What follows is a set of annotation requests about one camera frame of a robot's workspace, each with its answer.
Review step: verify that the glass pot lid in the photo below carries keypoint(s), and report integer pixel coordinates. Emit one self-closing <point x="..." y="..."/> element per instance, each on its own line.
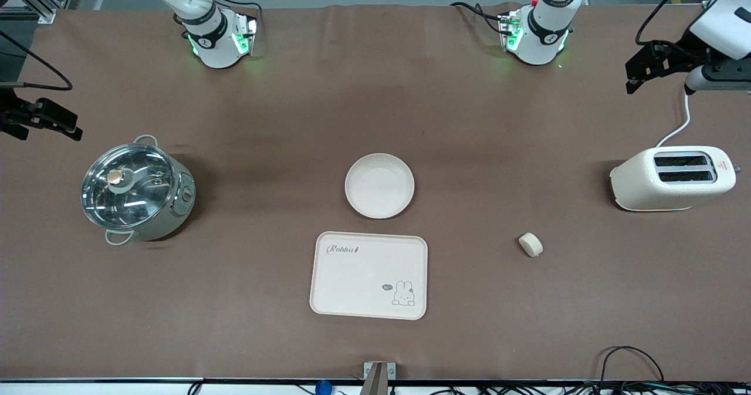
<point x="126" y="186"/>

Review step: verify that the cream rabbit print tray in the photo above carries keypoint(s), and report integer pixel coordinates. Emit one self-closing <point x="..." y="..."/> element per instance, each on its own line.
<point x="364" y="277"/>

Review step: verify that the brown table mat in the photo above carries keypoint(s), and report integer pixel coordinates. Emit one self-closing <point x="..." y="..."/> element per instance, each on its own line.
<point x="375" y="90"/>

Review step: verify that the grey metal camera bracket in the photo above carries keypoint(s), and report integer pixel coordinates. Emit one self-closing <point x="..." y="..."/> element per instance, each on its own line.
<point x="378" y="374"/>

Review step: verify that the small pale steamed bun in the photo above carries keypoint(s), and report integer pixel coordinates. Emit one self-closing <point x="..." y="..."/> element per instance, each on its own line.
<point x="531" y="245"/>

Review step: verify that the cream two-slot toaster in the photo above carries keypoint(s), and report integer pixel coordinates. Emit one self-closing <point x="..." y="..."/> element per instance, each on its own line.
<point x="669" y="181"/>

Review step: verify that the cream round plate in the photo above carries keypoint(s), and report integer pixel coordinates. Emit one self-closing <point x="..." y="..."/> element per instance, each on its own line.
<point x="379" y="186"/>

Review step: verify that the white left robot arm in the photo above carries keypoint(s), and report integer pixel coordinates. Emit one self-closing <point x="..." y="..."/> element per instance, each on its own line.
<point x="543" y="31"/>

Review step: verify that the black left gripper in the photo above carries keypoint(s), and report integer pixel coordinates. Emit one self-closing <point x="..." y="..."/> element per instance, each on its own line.
<point x="682" y="53"/>

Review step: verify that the blue round cap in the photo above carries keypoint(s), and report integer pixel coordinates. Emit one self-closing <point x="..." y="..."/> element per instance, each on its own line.
<point x="323" y="388"/>

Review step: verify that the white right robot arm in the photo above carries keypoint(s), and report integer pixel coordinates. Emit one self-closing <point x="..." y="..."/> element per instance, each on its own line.
<point x="214" y="37"/>

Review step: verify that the steel pot with glass lid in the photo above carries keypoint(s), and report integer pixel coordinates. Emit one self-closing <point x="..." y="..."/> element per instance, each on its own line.
<point x="176" y="207"/>

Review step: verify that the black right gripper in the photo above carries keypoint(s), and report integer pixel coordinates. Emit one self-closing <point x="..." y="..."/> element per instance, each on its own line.
<point x="13" y="115"/>

